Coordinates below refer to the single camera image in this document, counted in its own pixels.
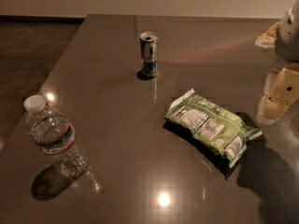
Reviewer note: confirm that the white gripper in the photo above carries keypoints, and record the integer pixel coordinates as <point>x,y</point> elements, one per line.
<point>289,36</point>

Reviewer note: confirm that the clear plastic water bottle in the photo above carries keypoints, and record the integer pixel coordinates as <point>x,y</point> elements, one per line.
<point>54,134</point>

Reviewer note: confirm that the redbull can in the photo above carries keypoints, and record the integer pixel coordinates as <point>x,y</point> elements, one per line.
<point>149,51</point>

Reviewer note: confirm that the green chip bag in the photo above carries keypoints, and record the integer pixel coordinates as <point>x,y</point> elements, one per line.
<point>222,132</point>

